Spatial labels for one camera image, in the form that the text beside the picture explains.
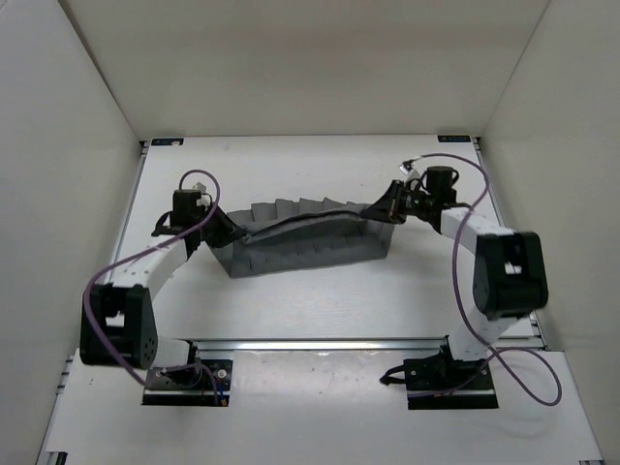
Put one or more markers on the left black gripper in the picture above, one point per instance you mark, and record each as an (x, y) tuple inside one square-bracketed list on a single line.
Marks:
[(229, 231)]

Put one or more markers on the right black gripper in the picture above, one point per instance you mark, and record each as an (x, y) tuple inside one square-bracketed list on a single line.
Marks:
[(388, 208)]

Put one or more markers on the grey pleated skirt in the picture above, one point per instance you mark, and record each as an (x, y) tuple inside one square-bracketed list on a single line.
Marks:
[(286, 235)]

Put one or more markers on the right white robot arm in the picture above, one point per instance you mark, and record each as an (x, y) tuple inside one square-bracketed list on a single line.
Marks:
[(509, 280)]

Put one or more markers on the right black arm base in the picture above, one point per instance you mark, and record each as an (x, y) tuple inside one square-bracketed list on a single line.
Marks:
[(440, 383)]

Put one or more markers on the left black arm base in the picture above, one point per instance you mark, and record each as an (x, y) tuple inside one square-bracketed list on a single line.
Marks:
[(208, 385)]

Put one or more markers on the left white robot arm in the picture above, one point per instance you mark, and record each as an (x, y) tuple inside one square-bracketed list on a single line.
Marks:
[(118, 325)]

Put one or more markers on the right corner label sticker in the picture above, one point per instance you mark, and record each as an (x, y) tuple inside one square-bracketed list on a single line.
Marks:
[(454, 139)]

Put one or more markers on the corner label sticker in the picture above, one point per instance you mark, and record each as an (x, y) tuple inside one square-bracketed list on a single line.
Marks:
[(454, 139), (167, 141)]

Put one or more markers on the left corner label sticker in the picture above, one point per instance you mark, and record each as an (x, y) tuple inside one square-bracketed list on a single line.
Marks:
[(167, 141)]

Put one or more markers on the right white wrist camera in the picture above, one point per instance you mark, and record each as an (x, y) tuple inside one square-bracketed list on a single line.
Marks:
[(409, 169)]

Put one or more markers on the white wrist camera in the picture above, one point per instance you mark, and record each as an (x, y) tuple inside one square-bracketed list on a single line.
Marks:
[(200, 187), (409, 169)]

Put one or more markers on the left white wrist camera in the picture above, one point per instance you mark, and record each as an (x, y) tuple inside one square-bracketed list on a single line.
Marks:
[(200, 187)]

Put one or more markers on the aluminium table front rail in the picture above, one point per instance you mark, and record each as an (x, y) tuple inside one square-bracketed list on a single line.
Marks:
[(320, 345)]

